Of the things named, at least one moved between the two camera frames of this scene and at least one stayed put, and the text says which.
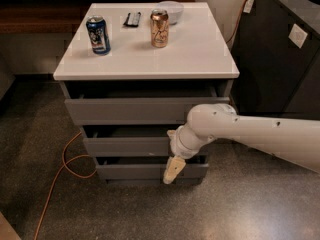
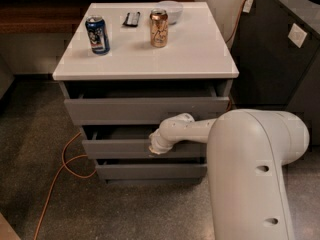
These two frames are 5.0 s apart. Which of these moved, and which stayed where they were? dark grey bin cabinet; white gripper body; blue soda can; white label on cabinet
Moved: white gripper body
Stayed: dark grey bin cabinet; blue soda can; white label on cabinet
